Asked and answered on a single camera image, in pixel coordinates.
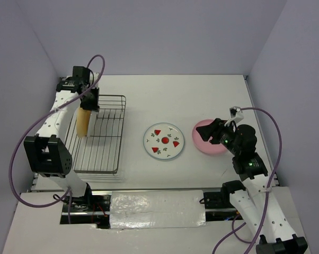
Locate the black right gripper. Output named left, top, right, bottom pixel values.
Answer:
left=196, top=117, right=241, bottom=156

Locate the pink plate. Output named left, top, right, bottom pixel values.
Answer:
left=192, top=119, right=227, bottom=156

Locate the white strawberry pattern plate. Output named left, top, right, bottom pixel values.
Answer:
left=143, top=123, right=185, bottom=160

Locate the white plate blue rim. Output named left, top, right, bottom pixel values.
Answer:
left=87, top=111, right=98, bottom=137

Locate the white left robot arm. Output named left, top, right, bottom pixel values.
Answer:
left=23, top=66, right=100, bottom=211

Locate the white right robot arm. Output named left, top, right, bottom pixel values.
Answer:
left=196, top=119, right=308, bottom=253

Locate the yellow plate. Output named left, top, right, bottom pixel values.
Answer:
left=76, top=107, right=91, bottom=138

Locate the silver foil tape cover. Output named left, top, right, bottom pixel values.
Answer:
left=109, top=190, right=206, bottom=229

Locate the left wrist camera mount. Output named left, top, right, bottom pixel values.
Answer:
left=90, top=71, right=102, bottom=89

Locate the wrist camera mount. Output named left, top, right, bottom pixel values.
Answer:
left=90, top=71, right=102, bottom=89
left=224, top=106, right=244, bottom=126

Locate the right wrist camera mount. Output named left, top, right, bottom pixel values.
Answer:
left=224, top=106, right=244, bottom=126

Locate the metal wire dish rack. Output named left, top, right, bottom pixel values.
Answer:
left=65, top=95, right=127, bottom=176

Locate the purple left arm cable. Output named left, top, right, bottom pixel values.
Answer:
left=9, top=55, right=106, bottom=222

